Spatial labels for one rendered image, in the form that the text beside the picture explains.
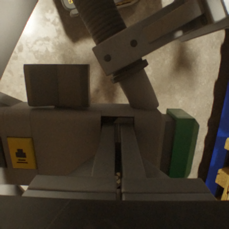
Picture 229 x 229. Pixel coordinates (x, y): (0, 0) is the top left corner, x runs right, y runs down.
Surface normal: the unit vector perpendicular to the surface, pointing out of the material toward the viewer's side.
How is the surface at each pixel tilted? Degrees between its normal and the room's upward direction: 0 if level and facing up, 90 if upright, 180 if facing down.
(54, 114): 39
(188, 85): 0
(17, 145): 22
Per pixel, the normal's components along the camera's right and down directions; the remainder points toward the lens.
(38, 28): 0.37, 0.28
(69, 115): 0.00, -0.27
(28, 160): -0.01, 0.29
